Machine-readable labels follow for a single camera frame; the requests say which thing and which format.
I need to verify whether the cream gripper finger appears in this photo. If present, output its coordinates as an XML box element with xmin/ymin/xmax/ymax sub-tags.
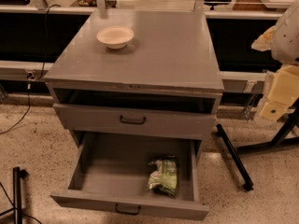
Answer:
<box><xmin>251</xmin><ymin>26</ymin><xmax>276</xmax><ymax>51</ymax></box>

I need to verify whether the green jalapeno chip bag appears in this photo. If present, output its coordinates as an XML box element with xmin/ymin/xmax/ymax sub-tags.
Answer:
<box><xmin>148</xmin><ymin>156</ymin><xmax>178</xmax><ymax>198</ymax></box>

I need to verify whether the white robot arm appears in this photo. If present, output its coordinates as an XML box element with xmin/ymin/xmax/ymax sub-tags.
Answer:
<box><xmin>251</xmin><ymin>0</ymin><xmax>299</xmax><ymax>121</ymax></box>

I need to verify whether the grey drawer cabinet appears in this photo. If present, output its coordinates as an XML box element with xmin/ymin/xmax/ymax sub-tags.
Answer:
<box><xmin>43</xmin><ymin>8</ymin><xmax>225</xmax><ymax>161</ymax></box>

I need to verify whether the open grey bottom drawer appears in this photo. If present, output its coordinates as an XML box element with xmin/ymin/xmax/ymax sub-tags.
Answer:
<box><xmin>51</xmin><ymin>133</ymin><xmax>209</xmax><ymax>221</ymax></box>

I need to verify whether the closed grey middle drawer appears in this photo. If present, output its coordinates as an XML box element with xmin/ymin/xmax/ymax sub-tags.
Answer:
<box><xmin>53</xmin><ymin>104</ymin><xmax>216</xmax><ymax>140</ymax></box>

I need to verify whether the black stand base right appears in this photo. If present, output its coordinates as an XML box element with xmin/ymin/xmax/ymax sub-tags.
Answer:
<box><xmin>216</xmin><ymin>105</ymin><xmax>299</xmax><ymax>191</ymax></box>

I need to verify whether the white bowl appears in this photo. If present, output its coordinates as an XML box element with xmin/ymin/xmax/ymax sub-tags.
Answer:
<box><xmin>96</xmin><ymin>26</ymin><xmax>135</xmax><ymax>49</ymax></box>

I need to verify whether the black stand leg left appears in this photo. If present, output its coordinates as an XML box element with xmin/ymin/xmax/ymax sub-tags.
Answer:
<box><xmin>0</xmin><ymin>167</ymin><xmax>26</xmax><ymax>224</ymax></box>

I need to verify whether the black drawer handle middle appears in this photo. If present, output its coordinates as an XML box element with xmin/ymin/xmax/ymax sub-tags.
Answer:
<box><xmin>119</xmin><ymin>116</ymin><xmax>147</xmax><ymax>125</ymax></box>

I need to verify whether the black drawer handle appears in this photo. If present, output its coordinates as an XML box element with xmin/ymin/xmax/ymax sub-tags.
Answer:
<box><xmin>115</xmin><ymin>203</ymin><xmax>141</xmax><ymax>216</ymax></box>
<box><xmin>119</xmin><ymin>116</ymin><xmax>147</xmax><ymax>125</ymax></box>

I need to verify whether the black drawer handle bottom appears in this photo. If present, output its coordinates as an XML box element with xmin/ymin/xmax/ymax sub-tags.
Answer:
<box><xmin>115</xmin><ymin>203</ymin><xmax>141</xmax><ymax>216</ymax></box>

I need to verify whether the black power cable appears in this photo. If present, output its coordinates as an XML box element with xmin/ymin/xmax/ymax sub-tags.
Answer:
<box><xmin>0</xmin><ymin>4</ymin><xmax>62</xmax><ymax>135</ymax></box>

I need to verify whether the grey barrier rail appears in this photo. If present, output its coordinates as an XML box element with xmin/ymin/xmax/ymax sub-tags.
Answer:
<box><xmin>0</xmin><ymin>10</ymin><xmax>282</xmax><ymax>93</ymax></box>

